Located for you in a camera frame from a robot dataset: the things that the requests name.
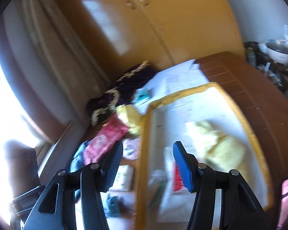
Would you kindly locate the white rice cooker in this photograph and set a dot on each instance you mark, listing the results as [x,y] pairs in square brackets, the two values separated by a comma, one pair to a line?
[277,52]

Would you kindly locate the white paper sheets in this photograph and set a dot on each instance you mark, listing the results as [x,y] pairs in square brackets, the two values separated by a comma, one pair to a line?
[179,77]

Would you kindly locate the red white packet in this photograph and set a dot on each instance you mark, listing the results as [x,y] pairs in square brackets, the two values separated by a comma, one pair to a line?
[178,186]

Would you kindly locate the teal small box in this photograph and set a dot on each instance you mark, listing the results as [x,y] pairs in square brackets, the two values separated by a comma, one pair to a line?
[141,96]

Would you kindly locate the yellow snack packet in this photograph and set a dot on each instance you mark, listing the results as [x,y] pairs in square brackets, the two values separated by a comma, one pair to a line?
[130,117]

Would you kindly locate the beige curtain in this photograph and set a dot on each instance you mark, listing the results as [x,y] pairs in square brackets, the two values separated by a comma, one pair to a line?
[63,54]

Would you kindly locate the pale yellow fluffy cloth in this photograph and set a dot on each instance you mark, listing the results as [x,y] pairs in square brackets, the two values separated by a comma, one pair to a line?
[212,145]

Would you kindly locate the purple velvet fringed cloth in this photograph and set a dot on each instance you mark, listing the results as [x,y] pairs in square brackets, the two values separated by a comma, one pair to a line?
[120,92]

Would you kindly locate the yellow cardboard box tray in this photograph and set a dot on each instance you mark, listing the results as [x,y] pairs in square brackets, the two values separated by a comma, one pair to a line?
[172,118]

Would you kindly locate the light blue fluffy cloth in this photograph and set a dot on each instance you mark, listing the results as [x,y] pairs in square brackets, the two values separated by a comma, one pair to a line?
[78,162]

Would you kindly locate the cluttered side table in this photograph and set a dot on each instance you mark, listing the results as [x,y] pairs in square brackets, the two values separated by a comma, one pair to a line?
[274,71]

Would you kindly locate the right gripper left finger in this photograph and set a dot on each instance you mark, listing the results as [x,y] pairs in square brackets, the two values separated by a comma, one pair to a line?
[55,208]

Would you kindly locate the wooden wardrobe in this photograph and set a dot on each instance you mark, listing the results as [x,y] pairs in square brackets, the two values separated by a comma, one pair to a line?
[122,33]

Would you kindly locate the red foil pouch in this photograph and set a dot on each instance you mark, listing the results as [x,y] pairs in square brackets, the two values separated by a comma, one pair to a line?
[113,131]

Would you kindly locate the pink crochet pouch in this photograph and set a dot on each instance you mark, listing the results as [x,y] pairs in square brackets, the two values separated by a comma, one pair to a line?
[131,148]

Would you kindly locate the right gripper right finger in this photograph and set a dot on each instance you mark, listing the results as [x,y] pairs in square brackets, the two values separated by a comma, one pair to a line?
[240,209]

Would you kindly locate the white desiccant packet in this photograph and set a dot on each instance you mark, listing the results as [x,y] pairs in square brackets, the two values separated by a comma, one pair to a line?
[123,179]

